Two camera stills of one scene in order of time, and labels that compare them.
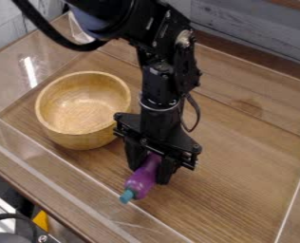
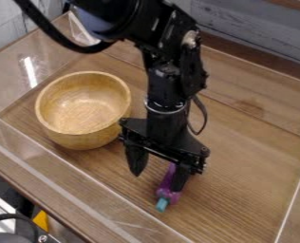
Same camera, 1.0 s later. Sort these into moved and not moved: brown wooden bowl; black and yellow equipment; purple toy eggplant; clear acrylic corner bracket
Moved: purple toy eggplant
Not moved: black and yellow equipment; brown wooden bowl; clear acrylic corner bracket
